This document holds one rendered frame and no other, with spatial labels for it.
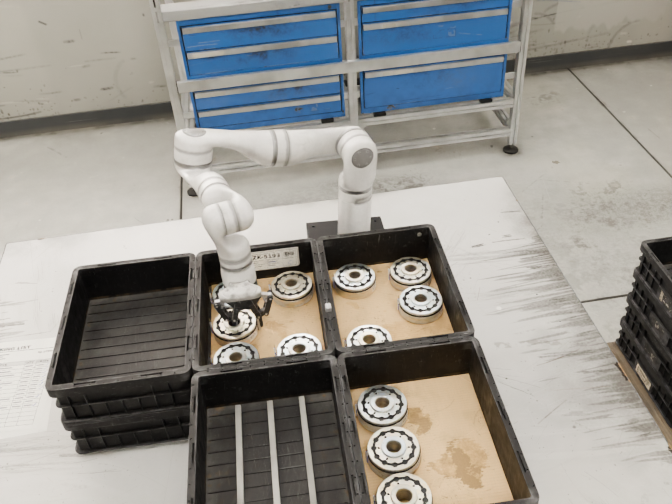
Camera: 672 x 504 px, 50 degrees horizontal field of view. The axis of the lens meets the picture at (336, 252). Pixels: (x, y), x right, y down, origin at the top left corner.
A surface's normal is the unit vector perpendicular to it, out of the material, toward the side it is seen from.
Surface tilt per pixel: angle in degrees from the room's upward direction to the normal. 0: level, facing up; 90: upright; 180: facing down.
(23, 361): 0
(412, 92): 90
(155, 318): 0
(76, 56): 90
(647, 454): 0
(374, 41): 90
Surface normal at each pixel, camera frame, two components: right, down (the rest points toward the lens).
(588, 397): -0.05, -0.77
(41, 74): 0.15, 0.62
